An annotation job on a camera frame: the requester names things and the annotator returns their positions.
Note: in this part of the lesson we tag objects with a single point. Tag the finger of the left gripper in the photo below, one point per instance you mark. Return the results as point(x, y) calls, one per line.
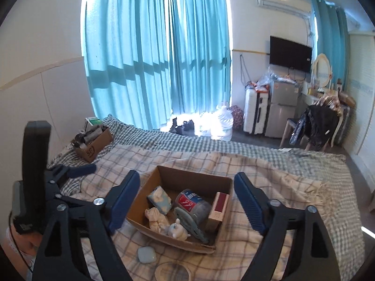
point(65, 203)
point(60, 174)

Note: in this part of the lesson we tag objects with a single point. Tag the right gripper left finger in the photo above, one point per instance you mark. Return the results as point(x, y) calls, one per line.
point(61, 256)

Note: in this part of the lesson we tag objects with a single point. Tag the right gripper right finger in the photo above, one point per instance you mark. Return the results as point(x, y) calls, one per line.
point(311, 257)

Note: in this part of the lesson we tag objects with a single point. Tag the light blue earbuds case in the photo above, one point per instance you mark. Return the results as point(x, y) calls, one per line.
point(146, 255)

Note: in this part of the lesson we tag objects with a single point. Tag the white cloth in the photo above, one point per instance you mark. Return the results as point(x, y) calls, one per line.
point(157, 221)

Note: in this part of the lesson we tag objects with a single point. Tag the floral tissue pack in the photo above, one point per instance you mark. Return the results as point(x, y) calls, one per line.
point(159, 198)

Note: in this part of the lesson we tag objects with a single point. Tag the white plush toy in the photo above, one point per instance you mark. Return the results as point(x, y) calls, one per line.
point(177, 231)

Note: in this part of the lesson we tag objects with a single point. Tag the brown and maroon box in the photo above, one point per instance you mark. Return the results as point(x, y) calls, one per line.
point(217, 212)

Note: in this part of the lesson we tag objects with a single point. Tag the clear round jar lid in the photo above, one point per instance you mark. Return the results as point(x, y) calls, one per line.
point(172, 272)

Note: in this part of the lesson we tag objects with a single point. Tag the clear plastic jar blue label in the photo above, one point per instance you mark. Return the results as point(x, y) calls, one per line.
point(198, 208)

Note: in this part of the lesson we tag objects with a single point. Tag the teal folding hanger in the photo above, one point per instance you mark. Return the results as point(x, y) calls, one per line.
point(191, 225)

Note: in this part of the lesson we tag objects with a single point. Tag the person's hand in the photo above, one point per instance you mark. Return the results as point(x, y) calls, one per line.
point(21, 248)

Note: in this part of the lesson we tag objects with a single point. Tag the checked green bed sheet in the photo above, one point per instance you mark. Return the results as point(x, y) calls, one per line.
point(342, 221)

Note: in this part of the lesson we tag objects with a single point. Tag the small cardboard box with items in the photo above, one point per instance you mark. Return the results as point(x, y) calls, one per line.
point(92, 139)

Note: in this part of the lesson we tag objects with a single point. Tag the plaid beige blanket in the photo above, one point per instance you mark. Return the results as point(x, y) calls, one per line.
point(205, 173)

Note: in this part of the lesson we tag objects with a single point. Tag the large open cardboard box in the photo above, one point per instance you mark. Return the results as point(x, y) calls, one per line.
point(174, 181)

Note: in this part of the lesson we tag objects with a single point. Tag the chair with black jacket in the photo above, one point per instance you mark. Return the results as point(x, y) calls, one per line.
point(323, 124)

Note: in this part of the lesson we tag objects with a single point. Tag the black shoes on floor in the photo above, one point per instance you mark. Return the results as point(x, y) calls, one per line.
point(186, 129)

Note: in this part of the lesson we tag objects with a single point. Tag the left teal curtain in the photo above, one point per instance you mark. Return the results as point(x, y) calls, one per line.
point(124, 46)

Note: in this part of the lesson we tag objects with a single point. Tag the teal curtain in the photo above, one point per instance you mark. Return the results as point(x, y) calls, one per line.
point(200, 56)
point(333, 38)
point(124, 46)

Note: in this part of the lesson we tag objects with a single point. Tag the white dressing table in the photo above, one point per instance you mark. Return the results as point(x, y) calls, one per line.
point(307, 99)

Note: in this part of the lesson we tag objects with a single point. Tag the white plastic bag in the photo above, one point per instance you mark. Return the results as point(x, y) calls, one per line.
point(217, 125)

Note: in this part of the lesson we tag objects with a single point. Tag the white suitcase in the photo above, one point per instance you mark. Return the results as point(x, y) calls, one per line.
point(256, 105)

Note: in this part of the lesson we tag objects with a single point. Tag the silver mini fridge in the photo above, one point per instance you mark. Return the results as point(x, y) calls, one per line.
point(282, 106)

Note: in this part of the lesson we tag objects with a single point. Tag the middle teal curtain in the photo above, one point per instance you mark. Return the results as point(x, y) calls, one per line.
point(200, 56)

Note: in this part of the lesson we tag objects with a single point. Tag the white oval mirror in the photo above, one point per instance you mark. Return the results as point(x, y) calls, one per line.
point(321, 72)

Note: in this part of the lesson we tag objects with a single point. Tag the white louvered wardrobe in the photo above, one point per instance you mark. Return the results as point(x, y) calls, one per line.
point(359, 142)

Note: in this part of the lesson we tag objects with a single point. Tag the right teal curtain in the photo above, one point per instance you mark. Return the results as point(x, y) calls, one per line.
point(333, 38)

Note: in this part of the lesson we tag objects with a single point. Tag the white air conditioner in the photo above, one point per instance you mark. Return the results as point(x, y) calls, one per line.
point(300, 8)

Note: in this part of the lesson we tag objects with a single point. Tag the black wall television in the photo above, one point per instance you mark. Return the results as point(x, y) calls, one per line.
point(290, 54)

